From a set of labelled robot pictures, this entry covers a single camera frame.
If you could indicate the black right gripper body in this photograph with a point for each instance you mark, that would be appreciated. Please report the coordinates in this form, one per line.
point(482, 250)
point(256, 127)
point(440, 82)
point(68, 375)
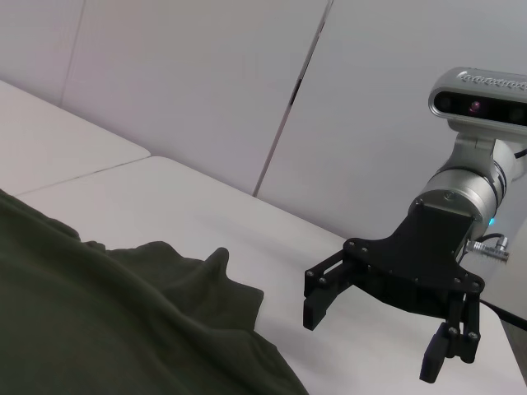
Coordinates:
point(424, 255)

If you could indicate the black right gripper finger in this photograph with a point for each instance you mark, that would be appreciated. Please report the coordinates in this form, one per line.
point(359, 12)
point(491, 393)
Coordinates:
point(329, 288)
point(461, 333)

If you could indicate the dark green shirt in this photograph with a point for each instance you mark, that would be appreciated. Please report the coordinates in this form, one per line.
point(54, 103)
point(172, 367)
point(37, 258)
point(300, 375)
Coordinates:
point(82, 312)

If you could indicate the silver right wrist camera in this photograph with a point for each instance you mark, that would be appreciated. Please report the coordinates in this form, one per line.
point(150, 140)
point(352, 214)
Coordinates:
point(473, 107)

